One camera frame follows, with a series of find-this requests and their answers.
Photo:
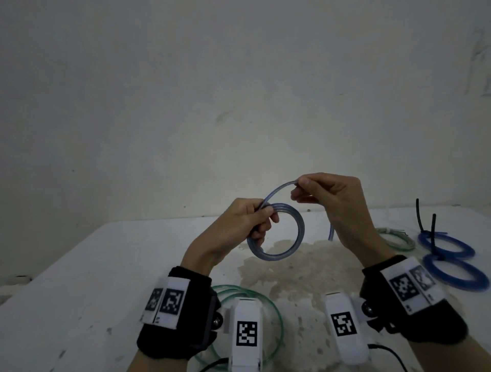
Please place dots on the person's left hand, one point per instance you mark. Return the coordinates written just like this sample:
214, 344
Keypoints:
222, 233

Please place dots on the white wrist camera with marker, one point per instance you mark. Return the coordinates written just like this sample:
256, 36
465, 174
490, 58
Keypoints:
245, 310
353, 348

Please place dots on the white wall socket box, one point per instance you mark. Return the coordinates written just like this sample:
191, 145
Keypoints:
13, 285

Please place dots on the person's left forearm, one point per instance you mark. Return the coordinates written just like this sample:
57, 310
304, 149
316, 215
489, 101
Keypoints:
153, 364

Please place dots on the solid blue tube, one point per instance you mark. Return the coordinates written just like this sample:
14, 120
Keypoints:
460, 255

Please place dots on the white zip tie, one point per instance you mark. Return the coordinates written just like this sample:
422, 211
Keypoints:
388, 218

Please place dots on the clear green striped tube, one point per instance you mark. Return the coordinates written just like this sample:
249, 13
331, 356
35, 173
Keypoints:
282, 329
406, 245

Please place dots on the person's right forearm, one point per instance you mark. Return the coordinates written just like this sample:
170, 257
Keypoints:
452, 356

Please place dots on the person's right hand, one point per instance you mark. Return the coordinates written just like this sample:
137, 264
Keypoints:
345, 207

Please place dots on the black zip tie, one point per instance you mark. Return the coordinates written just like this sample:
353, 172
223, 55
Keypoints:
419, 216
433, 233

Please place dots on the clear blue striped tube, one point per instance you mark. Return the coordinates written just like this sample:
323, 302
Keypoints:
468, 285
276, 256

